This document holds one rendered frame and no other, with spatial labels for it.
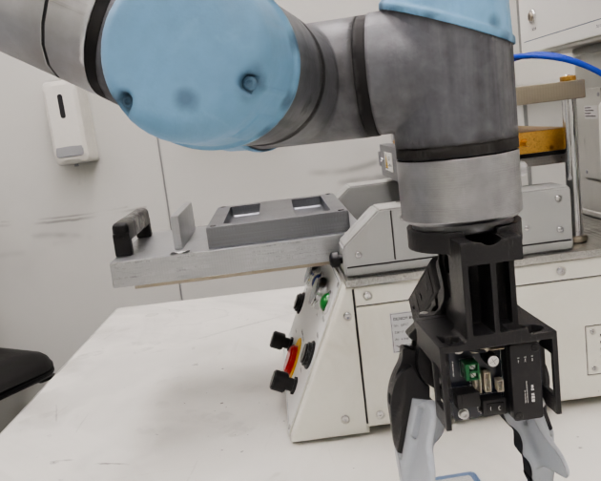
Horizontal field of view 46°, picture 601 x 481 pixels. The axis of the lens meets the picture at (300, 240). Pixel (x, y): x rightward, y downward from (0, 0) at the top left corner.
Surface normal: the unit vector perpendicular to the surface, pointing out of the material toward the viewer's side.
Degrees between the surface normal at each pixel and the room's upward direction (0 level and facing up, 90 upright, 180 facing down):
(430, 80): 97
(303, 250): 90
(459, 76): 91
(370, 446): 0
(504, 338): 90
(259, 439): 0
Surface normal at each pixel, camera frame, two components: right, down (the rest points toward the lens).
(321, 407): 0.04, 0.16
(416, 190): -0.83, 0.19
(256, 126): 0.63, 0.77
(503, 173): 0.48, 0.09
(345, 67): -0.24, 0.03
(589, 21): -0.99, 0.12
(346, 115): -0.11, 0.76
